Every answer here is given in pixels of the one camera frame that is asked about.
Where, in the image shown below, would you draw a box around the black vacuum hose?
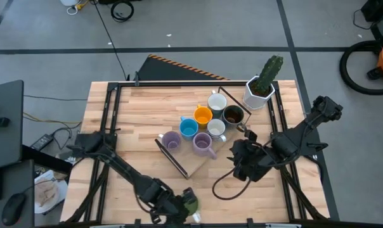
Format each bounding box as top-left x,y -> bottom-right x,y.
339,40 -> 383,96

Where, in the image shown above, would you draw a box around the yellow mug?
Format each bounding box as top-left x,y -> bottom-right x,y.
193,104 -> 214,129

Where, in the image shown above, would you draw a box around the white plate with napkins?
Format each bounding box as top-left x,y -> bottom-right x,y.
34,169 -> 68,215

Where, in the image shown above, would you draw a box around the black ramp hazard stripe edge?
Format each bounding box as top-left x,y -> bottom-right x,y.
137,53 -> 231,82

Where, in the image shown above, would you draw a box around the black aluminium table frame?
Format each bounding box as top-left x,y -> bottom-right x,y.
63,80 -> 330,228

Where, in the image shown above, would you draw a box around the smooth purple mug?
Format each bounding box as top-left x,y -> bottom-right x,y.
191,132 -> 217,160

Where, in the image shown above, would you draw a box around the long black floor cable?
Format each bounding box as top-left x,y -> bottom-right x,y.
91,0 -> 131,82

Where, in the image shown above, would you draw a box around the white hexagonal planter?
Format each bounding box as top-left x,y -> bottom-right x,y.
243,75 -> 276,110

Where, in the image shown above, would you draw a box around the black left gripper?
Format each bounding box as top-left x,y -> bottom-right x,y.
143,185 -> 194,224

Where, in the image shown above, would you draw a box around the black equipment cases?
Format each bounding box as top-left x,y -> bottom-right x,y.
360,0 -> 383,41

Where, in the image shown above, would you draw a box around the thin black floor cable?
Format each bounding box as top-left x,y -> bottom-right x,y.
23,94 -> 88,102

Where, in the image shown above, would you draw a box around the dark green mug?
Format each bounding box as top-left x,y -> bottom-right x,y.
222,104 -> 248,132

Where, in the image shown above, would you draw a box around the black power adapter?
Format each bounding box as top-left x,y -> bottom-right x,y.
30,134 -> 55,151

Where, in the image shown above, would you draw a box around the black computer mouse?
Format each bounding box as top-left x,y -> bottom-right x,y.
1,192 -> 27,227

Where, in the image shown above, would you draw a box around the green cactus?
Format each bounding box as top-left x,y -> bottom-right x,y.
254,55 -> 284,97

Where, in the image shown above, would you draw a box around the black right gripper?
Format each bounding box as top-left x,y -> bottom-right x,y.
228,129 -> 271,183

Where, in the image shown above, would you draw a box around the lilac ribbed mug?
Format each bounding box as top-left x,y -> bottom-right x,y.
158,130 -> 182,151

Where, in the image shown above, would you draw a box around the wooden shelf black metal ends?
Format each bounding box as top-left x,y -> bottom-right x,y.
153,86 -> 252,181

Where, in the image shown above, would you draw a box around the dark grey desk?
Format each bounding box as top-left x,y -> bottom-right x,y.
0,159 -> 36,228
0,79 -> 25,172

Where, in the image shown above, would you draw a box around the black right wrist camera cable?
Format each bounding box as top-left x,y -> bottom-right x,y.
211,167 -> 253,201

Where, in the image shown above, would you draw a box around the white mug back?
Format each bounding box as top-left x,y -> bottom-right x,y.
207,90 -> 228,118

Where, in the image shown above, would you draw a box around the blue mug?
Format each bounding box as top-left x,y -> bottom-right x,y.
179,116 -> 200,142

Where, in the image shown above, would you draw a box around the white patterned mug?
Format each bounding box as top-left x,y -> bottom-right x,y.
206,118 -> 228,143

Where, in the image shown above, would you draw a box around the yellow floor cable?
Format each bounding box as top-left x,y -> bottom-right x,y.
22,111 -> 83,125

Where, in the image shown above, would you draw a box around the coiled black cable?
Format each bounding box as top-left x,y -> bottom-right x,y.
110,0 -> 135,23

